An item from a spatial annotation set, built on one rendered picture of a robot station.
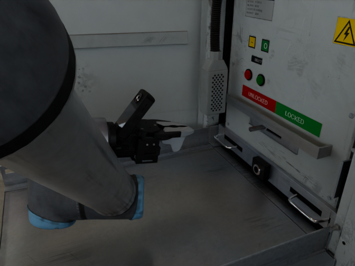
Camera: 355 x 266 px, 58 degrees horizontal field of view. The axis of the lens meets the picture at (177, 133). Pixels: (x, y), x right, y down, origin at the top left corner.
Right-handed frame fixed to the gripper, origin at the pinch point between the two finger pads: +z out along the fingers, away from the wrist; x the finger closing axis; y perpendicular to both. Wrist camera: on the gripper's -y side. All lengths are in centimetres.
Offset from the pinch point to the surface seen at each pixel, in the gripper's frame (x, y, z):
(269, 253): 27.7, 15.6, 7.8
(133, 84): -40.3, 0.9, -2.2
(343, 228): 30.4, 10.2, 23.5
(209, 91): -18.6, -4.2, 15.0
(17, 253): 1.5, 29.4, -38.3
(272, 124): 4.1, -2.4, 21.7
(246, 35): -16.4, -21.9, 22.4
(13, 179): -28, 28, -40
